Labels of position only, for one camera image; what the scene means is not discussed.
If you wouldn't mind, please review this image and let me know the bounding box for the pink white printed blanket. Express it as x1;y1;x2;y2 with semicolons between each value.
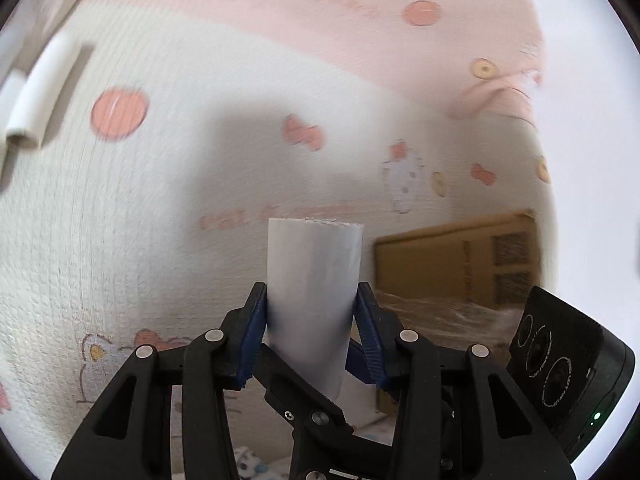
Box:
0;0;558;480

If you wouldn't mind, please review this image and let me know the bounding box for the clear plastic wrap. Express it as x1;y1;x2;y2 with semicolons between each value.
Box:
375;287;528;361

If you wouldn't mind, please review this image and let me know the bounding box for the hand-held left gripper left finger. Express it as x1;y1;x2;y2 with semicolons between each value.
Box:
50;281;271;480

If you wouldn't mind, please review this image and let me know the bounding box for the brown cardboard box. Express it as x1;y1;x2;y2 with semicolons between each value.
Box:
350;211;543;417

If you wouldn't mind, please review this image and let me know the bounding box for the white paper tube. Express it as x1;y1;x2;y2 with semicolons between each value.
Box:
5;35;83;150
266;217;363;403

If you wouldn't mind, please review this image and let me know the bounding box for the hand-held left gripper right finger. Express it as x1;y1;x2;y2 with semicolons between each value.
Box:
345;281;576;480

